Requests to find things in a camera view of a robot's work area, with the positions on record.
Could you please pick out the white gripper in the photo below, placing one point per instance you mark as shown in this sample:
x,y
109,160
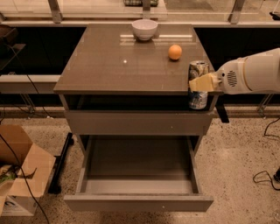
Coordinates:
x,y
232,76

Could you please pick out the silver blue redbull can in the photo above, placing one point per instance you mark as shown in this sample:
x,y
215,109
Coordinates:
x,y
197,68

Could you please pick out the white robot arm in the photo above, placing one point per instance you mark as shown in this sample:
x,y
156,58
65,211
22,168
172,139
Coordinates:
x,y
257,73

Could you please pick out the closed grey top drawer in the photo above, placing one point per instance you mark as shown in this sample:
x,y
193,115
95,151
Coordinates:
x,y
138,124

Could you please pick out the grey drawer cabinet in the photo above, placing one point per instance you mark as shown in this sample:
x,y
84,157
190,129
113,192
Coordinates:
x,y
111,71

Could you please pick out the open grey middle drawer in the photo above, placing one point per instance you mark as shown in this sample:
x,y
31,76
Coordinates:
x,y
139,174

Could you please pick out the orange fruit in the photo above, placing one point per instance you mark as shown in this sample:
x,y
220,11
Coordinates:
x,y
174,52

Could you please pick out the white ceramic bowl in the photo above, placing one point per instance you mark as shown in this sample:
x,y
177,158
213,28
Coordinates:
x,y
144,29

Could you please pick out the black bar on floor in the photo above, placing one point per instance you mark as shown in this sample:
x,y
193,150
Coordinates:
x,y
54,186

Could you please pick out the open cardboard box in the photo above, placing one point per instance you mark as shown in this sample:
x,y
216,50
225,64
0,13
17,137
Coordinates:
x,y
25,171

